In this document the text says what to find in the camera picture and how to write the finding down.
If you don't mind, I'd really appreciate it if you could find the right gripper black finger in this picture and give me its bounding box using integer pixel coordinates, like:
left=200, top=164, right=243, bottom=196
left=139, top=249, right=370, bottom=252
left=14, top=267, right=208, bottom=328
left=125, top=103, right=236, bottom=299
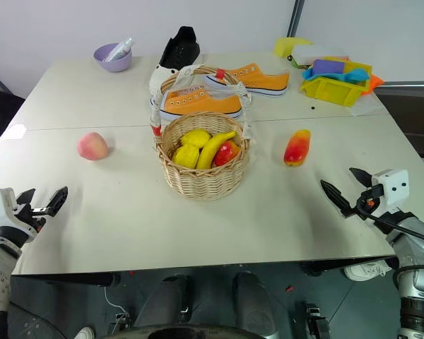
left=319, top=179, right=358, bottom=218
left=349, top=167, right=374, bottom=190

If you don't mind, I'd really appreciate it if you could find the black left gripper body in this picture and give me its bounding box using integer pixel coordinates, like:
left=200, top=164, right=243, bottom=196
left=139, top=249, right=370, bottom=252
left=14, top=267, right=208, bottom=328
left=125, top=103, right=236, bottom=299
left=16, top=203, right=48, bottom=233

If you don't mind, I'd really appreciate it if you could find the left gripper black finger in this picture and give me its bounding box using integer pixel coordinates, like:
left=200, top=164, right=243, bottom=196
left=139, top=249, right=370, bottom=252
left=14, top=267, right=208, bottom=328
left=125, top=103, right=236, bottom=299
left=16, top=188, right=37, bottom=207
left=43, top=186, right=69, bottom=218

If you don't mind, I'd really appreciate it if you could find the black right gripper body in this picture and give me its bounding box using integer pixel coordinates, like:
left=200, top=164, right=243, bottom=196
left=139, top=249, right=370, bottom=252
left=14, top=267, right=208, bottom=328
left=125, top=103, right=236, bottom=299
left=354, top=184, right=384, bottom=220

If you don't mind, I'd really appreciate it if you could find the red apple in basket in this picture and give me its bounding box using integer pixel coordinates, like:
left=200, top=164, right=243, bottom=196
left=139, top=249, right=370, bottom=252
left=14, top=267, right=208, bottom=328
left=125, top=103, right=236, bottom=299
left=213, top=139, right=242, bottom=168

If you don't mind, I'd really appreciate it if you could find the red yellow mango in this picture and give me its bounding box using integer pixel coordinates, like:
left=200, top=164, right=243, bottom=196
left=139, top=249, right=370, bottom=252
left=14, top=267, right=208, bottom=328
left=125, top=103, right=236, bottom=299
left=283, top=129, right=312, bottom=167

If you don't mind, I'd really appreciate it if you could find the pink peach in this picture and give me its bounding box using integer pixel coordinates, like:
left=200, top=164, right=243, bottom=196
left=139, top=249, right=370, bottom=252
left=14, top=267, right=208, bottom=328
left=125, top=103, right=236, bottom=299
left=76, top=131, right=110, bottom=162

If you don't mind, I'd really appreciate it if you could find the yellow plastic bin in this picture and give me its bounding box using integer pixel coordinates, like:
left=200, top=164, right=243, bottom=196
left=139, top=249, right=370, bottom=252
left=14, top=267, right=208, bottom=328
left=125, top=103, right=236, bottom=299
left=300, top=59, right=374, bottom=107

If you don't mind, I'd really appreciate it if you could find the orange cloth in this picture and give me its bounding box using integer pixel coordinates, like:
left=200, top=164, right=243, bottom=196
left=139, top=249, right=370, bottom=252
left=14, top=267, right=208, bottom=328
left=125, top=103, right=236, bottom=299
left=361, top=71, right=386, bottom=97

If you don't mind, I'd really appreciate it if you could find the blue cloth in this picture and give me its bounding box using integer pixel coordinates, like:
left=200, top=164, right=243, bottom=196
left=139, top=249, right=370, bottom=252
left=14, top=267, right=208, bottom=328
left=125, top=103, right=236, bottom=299
left=301, top=66, right=372, bottom=86

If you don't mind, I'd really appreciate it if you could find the purple sponge block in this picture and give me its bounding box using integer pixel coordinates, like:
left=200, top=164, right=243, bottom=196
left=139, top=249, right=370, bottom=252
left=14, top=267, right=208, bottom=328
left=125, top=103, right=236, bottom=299
left=312, top=59, right=346, bottom=76

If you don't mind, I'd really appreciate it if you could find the white box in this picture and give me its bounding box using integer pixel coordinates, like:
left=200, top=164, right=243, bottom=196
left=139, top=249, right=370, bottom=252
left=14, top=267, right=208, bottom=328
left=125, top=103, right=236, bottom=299
left=290, top=44, right=351, bottom=66

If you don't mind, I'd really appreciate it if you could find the green small item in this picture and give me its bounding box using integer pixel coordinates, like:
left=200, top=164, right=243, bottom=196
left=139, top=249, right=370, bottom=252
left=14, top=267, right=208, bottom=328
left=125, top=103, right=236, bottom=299
left=286, top=54, right=305, bottom=70

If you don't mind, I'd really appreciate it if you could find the yellow banana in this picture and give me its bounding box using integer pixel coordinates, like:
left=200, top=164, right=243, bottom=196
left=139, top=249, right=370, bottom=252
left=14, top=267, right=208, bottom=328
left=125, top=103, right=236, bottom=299
left=196, top=130, right=239, bottom=170

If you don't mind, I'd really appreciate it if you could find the yellow bell pepper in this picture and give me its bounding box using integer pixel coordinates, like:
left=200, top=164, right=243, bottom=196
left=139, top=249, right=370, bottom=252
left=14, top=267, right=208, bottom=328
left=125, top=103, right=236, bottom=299
left=171, top=143, right=201, bottom=170

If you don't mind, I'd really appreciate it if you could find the orange canvas shoe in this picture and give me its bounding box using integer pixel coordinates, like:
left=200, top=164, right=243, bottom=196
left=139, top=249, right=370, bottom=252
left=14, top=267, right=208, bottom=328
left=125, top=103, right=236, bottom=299
left=204, top=62, right=291, bottom=97
left=150, top=85, right=245, bottom=124

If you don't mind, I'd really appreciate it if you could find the purple plastic bowl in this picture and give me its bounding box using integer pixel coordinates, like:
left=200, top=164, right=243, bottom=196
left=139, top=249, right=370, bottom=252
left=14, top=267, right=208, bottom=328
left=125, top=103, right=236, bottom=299
left=93, top=42, right=134, bottom=73

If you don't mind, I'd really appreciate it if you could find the yellow lemon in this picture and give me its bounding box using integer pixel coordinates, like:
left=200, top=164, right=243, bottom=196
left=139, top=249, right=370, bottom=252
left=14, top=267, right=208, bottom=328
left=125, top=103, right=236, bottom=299
left=180, top=129, right=213, bottom=148

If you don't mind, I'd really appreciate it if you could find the yellow box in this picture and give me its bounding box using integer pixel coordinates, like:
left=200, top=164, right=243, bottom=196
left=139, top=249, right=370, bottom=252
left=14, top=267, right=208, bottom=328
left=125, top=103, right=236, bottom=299
left=273, top=36, right=314, bottom=58

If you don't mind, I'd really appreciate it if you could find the white canvas shoe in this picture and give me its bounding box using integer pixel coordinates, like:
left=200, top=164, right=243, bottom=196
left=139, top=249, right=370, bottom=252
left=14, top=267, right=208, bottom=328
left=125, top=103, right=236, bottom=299
left=148, top=64, right=185, bottom=107

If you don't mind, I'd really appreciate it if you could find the white tube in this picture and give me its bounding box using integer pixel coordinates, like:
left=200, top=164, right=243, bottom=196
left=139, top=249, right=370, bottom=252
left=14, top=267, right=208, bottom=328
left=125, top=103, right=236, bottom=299
left=106, top=36, right=136, bottom=62

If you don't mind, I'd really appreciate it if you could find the black canvas shoe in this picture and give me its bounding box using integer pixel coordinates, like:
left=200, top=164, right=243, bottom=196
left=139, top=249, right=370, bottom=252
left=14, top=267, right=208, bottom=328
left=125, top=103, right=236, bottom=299
left=158, top=25, right=202, bottom=71

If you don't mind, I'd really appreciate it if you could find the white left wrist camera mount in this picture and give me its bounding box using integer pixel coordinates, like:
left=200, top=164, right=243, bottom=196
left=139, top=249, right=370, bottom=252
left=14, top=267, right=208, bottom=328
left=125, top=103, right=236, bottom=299
left=0, top=188, right=37, bottom=244

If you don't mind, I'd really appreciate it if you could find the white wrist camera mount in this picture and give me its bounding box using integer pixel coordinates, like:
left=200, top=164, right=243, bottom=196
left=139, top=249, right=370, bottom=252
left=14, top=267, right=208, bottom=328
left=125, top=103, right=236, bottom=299
left=0, top=188, right=37, bottom=244
left=370, top=169, right=411, bottom=217

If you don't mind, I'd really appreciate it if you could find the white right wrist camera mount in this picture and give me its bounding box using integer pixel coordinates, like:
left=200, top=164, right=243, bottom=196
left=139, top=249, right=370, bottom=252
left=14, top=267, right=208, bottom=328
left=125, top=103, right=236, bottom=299
left=370, top=169, right=411, bottom=217

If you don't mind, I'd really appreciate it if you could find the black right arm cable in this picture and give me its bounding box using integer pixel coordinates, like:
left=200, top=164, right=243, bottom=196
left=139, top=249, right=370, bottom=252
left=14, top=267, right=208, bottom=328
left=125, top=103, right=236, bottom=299
left=359, top=207, right=424, bottom=245

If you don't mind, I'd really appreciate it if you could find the white floor cable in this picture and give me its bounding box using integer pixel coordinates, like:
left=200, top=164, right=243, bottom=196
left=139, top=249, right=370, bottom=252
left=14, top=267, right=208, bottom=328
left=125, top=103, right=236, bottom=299
left=103, top=285, right=128, bottom=321

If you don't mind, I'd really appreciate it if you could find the wicker basket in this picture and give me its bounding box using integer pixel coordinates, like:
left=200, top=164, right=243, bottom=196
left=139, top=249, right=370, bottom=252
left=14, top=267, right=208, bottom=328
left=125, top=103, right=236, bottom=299
left=149, top=64, right=256, bottom=203

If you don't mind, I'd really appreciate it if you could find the metal post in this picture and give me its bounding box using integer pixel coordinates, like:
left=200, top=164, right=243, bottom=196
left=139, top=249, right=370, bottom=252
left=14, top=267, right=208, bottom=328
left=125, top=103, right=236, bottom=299
left=287, top=0, right=307, bottom=39

